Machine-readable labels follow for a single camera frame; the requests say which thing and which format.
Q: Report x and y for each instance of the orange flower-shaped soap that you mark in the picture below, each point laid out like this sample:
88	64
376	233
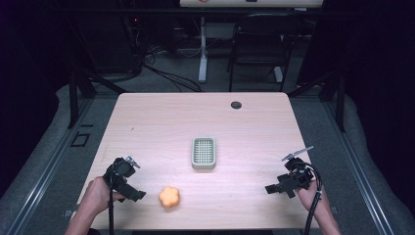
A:
169	197

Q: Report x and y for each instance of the person's right hand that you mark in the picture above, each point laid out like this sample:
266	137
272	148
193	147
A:
308	197

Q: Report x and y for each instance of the grey-green soap dish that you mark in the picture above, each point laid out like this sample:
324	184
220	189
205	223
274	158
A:
203	153

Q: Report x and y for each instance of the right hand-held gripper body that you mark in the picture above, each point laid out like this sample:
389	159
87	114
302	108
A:
298	178

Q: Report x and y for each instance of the metal floor rail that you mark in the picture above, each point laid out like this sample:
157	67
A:
362	176
42	179

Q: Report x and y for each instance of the black chair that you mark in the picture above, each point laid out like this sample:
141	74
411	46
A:
261	42

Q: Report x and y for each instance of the person's left hand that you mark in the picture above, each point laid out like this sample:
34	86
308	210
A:
98	196

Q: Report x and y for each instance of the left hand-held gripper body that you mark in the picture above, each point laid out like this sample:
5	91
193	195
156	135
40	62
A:
120	172

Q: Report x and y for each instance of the round black table grommet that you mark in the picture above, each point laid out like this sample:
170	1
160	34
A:
236	105

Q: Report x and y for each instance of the white desk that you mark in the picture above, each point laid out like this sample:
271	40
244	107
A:
249	3

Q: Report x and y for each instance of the black metal stand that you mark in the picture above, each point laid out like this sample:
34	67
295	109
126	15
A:
340	101
74	98

